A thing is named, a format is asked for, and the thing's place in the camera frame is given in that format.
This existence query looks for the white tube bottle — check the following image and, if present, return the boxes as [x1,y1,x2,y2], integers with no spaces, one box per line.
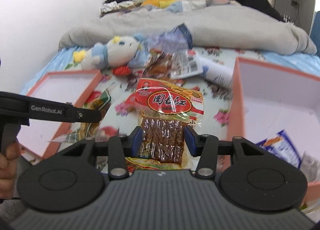
[198,56,233,89]

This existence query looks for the white blue plush toy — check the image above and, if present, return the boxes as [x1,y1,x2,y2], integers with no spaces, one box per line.
[73,36,141,70]

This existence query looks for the cardboard box with clothes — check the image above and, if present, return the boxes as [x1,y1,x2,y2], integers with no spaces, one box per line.
[100,0,142,18]

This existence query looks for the pink box lid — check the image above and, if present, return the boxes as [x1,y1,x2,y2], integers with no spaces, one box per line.
[17,70,102,158]

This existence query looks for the floral bed sheet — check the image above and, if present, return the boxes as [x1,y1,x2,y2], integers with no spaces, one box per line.
[19,45,320,171]

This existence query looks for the blue white plastic bag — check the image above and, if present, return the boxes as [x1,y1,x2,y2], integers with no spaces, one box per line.
[128,24,193,68]

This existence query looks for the red spicy strip snack packet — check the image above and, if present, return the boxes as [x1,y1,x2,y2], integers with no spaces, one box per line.
[126,78,204,171]

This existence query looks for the blue white snack packet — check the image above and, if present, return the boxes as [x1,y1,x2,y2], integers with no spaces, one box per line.
[256,130,302,169]

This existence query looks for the green clear snack packet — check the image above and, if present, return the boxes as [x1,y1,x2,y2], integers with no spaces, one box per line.
[51,87,120,144]

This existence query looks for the pink storage box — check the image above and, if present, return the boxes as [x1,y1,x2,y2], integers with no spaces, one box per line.
[220,58,319,213]

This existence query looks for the grey blanket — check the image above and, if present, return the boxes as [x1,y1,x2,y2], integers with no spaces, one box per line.
[59,5,317,55]

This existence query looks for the yellow pillow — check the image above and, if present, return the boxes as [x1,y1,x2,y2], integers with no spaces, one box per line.
[141,0,178,8]

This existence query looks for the person's left hand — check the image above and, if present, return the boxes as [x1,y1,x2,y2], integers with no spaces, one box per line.
[0,142,21,200]

